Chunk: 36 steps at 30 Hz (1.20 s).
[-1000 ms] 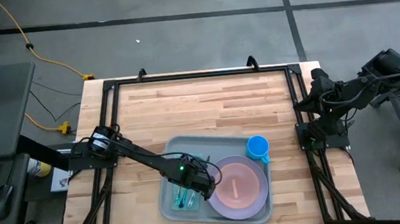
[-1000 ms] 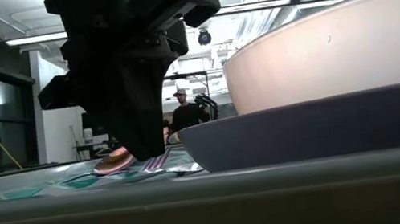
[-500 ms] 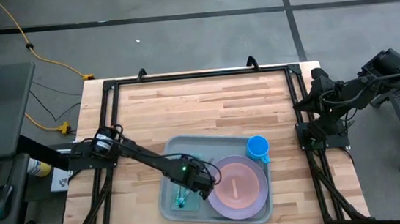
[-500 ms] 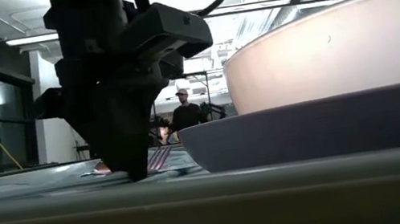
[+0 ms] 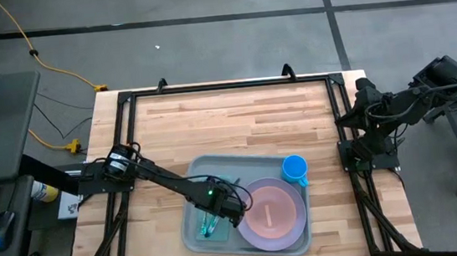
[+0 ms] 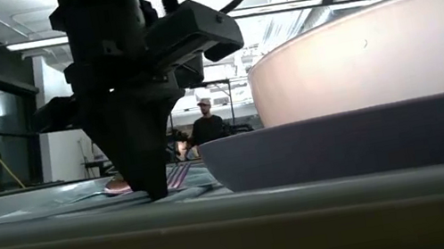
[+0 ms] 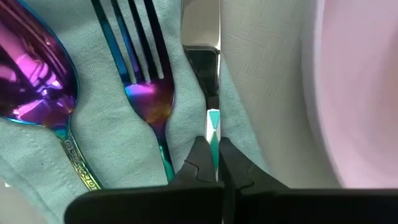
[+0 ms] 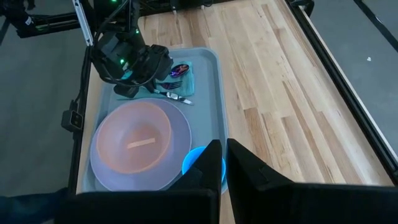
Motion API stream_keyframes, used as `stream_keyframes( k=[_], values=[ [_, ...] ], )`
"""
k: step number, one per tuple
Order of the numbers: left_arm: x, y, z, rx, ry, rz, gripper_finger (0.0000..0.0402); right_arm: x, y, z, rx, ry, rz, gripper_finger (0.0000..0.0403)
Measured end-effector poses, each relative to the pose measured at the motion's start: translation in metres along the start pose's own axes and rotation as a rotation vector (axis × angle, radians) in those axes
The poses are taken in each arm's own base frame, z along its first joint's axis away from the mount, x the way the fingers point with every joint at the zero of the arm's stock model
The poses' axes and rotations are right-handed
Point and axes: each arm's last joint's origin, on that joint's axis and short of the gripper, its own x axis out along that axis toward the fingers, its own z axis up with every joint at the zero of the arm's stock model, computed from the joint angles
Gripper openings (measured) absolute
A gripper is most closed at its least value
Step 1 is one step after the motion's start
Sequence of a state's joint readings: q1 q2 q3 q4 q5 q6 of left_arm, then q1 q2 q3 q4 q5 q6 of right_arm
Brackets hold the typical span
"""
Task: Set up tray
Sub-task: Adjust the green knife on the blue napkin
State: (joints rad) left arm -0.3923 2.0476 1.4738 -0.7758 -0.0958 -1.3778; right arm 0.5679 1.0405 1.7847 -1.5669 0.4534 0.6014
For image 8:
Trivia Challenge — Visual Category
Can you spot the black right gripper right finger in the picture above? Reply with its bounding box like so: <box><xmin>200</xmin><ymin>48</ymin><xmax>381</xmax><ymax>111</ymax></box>
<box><xmin>226</xmin><ymin>138</ymin><xmax>398</xmax><ymax>224</ymax></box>

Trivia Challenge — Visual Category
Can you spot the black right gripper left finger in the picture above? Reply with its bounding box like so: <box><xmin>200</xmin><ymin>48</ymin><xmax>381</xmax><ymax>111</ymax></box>
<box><xmin>55</xmin><ymin>139</ymin><xmax>223</xmax><ymax>224</ymax></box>

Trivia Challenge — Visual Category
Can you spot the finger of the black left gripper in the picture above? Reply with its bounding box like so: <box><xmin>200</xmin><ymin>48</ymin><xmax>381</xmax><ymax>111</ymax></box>
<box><xmin>113</xmin><ymin>83</ymin><xmax>140</xmax><ymax>99</ymax></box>
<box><xmin>145</xmin><ymin>79</ymin><xmax>162</xmax><ymax>95</ymax></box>

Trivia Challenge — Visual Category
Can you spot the iridescent metal fork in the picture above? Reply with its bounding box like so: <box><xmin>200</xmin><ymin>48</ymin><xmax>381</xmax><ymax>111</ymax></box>
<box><xmin>159</xmin><ymin>80</ymin><xmax>184</xmax><ymax>91</ymax></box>

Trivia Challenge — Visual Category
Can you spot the knife with teal patterned handle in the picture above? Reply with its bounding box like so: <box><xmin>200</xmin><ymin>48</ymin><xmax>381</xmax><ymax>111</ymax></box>
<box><xmin>116</xmin><ymin>89</ymin><xmax>194</xmax><ymax>106</ymax></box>

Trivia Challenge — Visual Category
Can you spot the iridescent metal spoon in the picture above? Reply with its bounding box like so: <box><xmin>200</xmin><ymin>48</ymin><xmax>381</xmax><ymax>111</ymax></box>
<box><xmin>169</xmin><ymin>63</ymin><xmax>191</xmax><ymax>79</ymax></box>

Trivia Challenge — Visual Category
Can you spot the teal cloth napkin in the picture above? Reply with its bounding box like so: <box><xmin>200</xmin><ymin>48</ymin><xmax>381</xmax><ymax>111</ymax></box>
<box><xmin>119</xmin><ymin>60</ymin><xmax>197</xmax><ymax>101</ymax></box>

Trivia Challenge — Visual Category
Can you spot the blue plastic cup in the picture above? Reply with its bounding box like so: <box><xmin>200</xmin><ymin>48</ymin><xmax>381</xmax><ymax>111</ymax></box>
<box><xmin>181</xmin><ymin>146</ymin><xmax>228</xmax><ymax>194</ymax></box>

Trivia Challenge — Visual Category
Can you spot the pink translucent bowl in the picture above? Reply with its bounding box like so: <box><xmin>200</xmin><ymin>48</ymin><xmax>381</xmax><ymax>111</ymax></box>
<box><xmin>95</xmin><ymin>101</ymin><xmax>173</xmax><ymax>175</ymax></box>

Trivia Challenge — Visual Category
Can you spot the lilac plastic plate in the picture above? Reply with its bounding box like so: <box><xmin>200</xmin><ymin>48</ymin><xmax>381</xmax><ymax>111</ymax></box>
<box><xmin>90</xmin><ymin>98</ymin><xmax>193</xmax><ymax>192</ymax></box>

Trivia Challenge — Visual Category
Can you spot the grey plastic tray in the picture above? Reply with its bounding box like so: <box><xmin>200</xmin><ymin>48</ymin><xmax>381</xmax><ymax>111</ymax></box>
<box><xmin>80</xmin><ymin>47</ymin><xmax>230</xmax><ymax>194</ymax></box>

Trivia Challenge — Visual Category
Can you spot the person's leg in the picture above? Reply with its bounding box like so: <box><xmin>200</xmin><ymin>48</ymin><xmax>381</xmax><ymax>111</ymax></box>
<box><xmin>0</xmin><ymin>186</ymin><xmax>78</xmax><ymax>224</ymax></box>

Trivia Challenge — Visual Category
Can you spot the black cable connector box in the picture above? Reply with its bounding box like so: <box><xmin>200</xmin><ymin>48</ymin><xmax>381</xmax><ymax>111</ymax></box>
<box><xmin>60</xmin><ymin>100</ymin><xmax>85</xmax><ymax>133</ymax></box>

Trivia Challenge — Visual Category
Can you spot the silver metal bracket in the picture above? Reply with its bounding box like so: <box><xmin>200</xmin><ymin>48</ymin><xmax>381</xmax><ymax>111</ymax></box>
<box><xmin>72</xmin><ymin>0</ymin><xmax>95</xmax><ymax>47</ymax></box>

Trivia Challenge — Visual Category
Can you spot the black aluminium table frame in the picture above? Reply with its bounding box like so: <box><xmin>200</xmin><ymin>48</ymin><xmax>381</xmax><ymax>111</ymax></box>
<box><xmin>0</xmin><ymin>0</ymin><xmax>398</xmax><ymax>197</ymax></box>

